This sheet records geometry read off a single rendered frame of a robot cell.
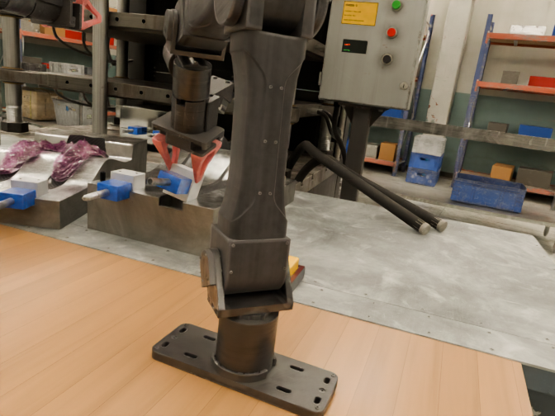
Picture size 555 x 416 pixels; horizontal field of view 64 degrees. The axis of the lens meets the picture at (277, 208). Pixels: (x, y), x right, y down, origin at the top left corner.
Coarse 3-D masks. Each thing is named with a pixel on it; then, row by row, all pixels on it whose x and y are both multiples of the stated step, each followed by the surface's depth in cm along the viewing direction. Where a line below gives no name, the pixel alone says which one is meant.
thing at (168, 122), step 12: (180, 108) 68; (192, 108) 68; (204, 108) 69; (156, 120) 72; (168, 120) 73; (180, 120) 69; (192, 120) 69; (204, 120) 71; (168, 132) 71; (180, 132) 70; (192, 132) 70; (204, 132) 72; (216, 132) 72; (204, 144) 69
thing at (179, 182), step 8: (176, 168) 77; (184, 168) 77; (160, 176) 74; (168, 176) 73; (176, 176) 73; (184, 176) 77; (192, 176) 77; (152, 184) 68; (160, 184) 70; (168, 184) 73; (176, 184) 73; (184, 184) 74; (192, 184) 77; (200, 184) 79; (168, 192) 78; (176, 192) 73; (184, 192) 76; (192, 192) 78; (184, 200) 77
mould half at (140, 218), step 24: (216, 168) 101; (144, 192) 80; (216, 192) 87; (288, 192) 116; (96, 216) 83; (120, 216) 81; (144, 216) 80; (168, 216) 78; (192, 216) 76; (216, 216) 76; (144, 240) 81; (168, 240) 79; (192, 240) 77
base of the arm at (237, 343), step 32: (224, 320) 45; (256, 320) 45; (160, 352) 48; (192, 352) 49; (224, 352) 46; (256, 352) 45; (224, 384) 46; (256, 384) 45; (288, 384) 46; (320, 384) 46
